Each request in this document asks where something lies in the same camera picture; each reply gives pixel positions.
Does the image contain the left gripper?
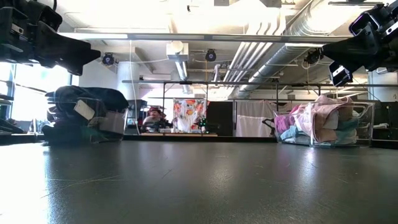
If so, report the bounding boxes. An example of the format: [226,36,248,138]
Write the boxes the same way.
[0,0,102,77]

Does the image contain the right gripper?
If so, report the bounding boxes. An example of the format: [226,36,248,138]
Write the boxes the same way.
[322,1,398,88]

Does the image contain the navy blue towel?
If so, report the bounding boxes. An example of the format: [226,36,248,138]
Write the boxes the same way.
[45,85,129,125]

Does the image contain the dark green towel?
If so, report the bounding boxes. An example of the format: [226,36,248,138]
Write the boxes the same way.
[79,126,105,143]

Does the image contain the magenta towel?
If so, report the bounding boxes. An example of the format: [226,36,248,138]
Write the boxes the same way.
[274,105,302,135]

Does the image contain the light blue towel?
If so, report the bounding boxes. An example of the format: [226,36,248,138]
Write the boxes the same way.
[279,119,358,146]

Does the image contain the clear plastic basket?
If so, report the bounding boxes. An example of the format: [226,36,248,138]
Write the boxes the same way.
[42,98,129,146]
[273,101,376,148]

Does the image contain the white ceiling pipes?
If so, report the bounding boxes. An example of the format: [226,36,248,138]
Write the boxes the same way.
[223,21,282,82]

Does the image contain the person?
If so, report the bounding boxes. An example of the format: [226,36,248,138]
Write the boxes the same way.
[142,106,170,133]

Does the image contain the white ceiling box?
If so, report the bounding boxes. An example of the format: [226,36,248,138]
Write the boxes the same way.
[165,41,190,62]

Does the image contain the white curtain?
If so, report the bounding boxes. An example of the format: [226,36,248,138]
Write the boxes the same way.
[235,100,293,138]

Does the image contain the floral curtain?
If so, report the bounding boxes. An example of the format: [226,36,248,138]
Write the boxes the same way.
[172,98,208,133]

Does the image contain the black panel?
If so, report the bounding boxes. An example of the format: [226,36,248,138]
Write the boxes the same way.
[206,101,234,137]

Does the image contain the black round ceiling camera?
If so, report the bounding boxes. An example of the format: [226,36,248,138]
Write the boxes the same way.
[304,49,322,65]
[204,49,218,62]
[101,52,115,66]

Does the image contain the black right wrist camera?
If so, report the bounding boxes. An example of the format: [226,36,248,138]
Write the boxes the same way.
[348,11,381,37]

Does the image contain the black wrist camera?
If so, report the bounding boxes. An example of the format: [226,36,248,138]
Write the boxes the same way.
[348,11,381,37]
[26,0,63,31]

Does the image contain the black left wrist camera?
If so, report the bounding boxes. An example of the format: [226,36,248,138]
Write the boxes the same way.
[26,0,63,31]

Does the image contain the silver spiral duct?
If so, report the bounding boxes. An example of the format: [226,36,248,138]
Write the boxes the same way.
[236,0,352,100]

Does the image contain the grey overhead frame bar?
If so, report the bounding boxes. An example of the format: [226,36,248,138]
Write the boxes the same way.
[58,32,352,44]

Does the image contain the black background rack frame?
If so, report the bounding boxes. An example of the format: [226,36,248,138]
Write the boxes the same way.
[123,80,398,138]

